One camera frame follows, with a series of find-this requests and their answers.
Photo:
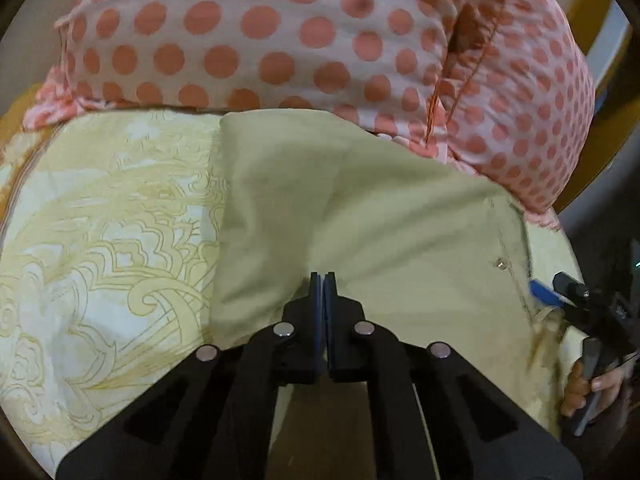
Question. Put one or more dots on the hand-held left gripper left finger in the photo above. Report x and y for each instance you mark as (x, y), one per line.
(316, 305)

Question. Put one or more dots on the wooden bed frame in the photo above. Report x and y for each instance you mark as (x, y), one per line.
(607, 85)

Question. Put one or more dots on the yellow patterned bed sheet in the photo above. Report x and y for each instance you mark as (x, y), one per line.
(105, 240)

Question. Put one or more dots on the pink polka dot pillow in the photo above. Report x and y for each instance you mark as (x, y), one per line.
(320, 45)

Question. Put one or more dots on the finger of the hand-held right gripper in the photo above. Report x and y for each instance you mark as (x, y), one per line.
(547, 294)

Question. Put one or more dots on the beige pants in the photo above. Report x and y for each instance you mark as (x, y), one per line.
(360, 220)

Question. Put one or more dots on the person's right hand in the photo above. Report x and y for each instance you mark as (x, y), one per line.
(585, 385)

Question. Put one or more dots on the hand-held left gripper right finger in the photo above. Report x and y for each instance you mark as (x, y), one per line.
(329, 305)

